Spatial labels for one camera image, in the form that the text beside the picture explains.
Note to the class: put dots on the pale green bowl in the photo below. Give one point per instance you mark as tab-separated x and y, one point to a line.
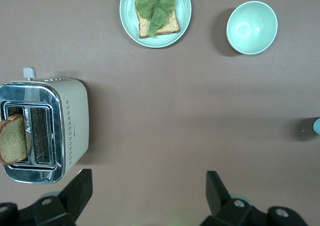
252	28

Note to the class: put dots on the pale green plate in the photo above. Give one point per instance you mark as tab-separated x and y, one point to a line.
128	18

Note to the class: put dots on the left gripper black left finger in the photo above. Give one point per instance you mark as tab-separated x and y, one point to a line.
72	198

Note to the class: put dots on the blue cup with white content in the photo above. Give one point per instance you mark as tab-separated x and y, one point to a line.
317	126

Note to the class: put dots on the beige chrome toaster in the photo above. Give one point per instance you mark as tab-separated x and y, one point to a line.
75	116

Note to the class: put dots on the toast slice under lettuce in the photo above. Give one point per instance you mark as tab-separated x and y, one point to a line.
172	27

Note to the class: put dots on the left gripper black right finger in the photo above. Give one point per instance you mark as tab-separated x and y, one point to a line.
220	198

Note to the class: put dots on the brown table cover mat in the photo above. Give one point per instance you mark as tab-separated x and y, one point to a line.
160	98

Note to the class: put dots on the brown bread slice in toaster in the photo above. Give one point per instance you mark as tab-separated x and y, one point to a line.
13	141

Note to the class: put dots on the green lettuce leaf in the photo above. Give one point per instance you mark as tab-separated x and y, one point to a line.
155	6

